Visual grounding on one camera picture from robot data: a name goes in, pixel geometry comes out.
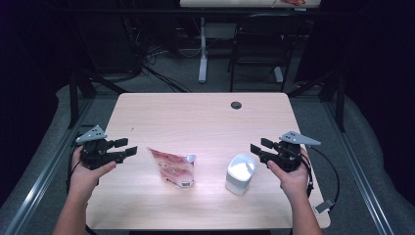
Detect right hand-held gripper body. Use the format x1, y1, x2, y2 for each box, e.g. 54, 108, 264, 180
267, 130, 322, 173

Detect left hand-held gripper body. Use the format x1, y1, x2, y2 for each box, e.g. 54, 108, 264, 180
75, 124, 126, 171

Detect white lidded container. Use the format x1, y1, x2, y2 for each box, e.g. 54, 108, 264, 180
224, 153, 257, 196

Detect clear red printed refill pouch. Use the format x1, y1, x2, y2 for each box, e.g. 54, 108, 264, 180
147, 147, 198, 189

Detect person's right hand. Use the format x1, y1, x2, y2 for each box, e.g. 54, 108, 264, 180
267, 148, 315, 201

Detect person's left hand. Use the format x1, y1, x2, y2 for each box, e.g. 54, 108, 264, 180
67, 145, 117, 204

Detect black metal stand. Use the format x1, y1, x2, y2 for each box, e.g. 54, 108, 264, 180
287, 70, 346, 133
68, 70, 128, 129

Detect black folding chair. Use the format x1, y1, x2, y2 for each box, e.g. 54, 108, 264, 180
228, 13, 309, 93

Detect white-legged wooden table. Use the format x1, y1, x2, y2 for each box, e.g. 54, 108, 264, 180
179, 0, 322, 84

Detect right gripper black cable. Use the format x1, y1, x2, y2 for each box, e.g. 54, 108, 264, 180
299, 146, 316, 199

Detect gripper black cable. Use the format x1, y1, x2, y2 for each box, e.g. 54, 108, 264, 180
66, 143, 99, 235
299, 146, 316, 199

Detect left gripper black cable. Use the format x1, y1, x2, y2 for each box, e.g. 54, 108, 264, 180
66, 143, 99, 235

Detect black cable beside table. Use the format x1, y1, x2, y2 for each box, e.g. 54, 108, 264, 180
306, 145, 341, 214

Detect metal floor rail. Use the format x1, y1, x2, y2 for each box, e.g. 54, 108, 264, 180
3, 97, 96, 235
322, 97, 395, 235

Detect black floor cables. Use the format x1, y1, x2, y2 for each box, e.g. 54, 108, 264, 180
123, 19, 194, 94

